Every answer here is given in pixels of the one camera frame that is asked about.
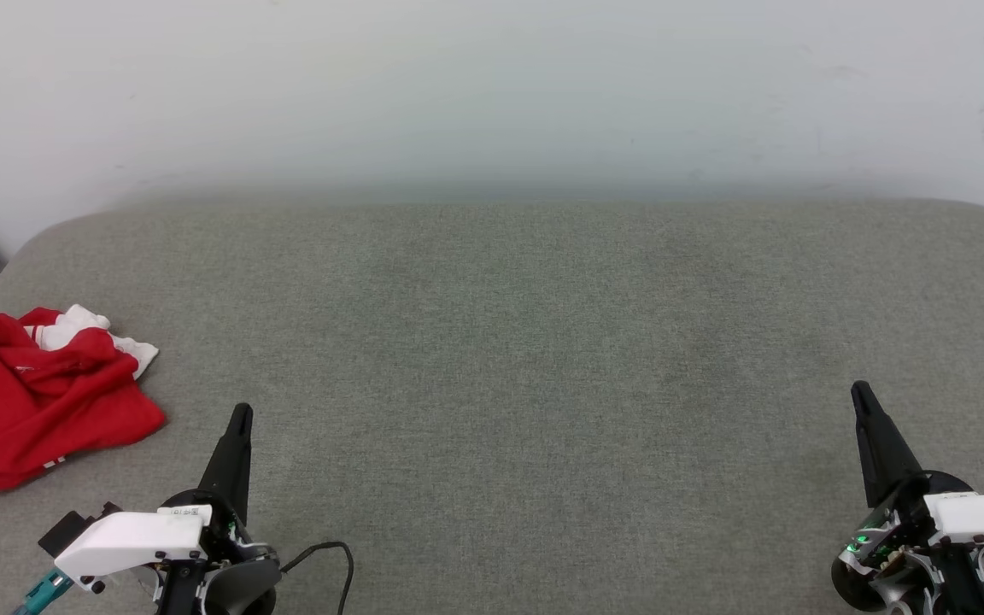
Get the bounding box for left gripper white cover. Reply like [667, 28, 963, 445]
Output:
[55, 403, 278, 615]

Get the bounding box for red white basketball jersey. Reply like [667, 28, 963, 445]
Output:
[0, 304, 167, 494]

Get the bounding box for grey fabric sofa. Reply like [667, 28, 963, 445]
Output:
[0, 198, 984, 615]

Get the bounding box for thin black looped cable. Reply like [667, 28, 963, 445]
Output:
[278, 541, 355, 615]

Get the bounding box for teal cable connector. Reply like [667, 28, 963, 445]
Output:
[14, 569, 74, 615]

